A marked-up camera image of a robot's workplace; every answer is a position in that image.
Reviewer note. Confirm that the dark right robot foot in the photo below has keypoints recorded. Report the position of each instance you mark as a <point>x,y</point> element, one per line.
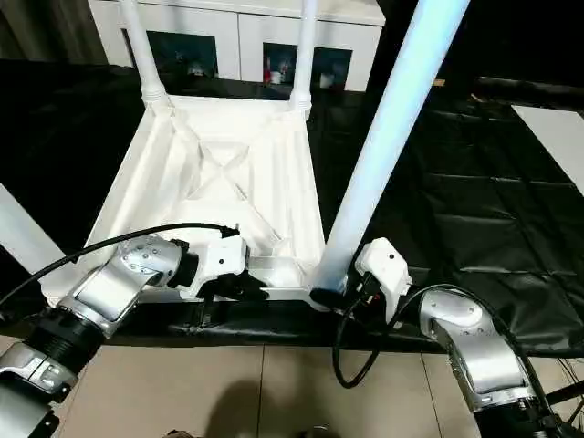
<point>315,432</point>

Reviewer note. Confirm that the black work mat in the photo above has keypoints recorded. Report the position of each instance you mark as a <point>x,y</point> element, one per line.
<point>456,219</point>

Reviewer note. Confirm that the white plastic table top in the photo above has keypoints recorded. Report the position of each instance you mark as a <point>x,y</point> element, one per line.
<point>219,137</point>

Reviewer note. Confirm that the flat white board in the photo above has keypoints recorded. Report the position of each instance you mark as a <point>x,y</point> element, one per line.
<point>552,137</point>

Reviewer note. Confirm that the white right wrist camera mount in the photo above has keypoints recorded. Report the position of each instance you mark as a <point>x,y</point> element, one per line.
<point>385,264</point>

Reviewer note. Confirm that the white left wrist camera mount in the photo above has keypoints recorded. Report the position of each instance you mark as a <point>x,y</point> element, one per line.
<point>223,260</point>

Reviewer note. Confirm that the small tan box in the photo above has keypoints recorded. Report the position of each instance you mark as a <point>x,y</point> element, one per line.
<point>439,83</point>

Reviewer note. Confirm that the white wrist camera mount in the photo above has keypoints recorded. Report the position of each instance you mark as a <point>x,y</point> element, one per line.
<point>385,264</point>
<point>223,260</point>

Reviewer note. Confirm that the grey curtain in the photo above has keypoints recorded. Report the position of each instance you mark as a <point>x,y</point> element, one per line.
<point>45,27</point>

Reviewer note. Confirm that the black folding stand leg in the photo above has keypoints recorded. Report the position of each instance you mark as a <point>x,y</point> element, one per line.
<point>566,393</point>

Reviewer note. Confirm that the white cabinet with openings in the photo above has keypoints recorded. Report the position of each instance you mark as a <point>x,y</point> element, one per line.
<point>237,27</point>

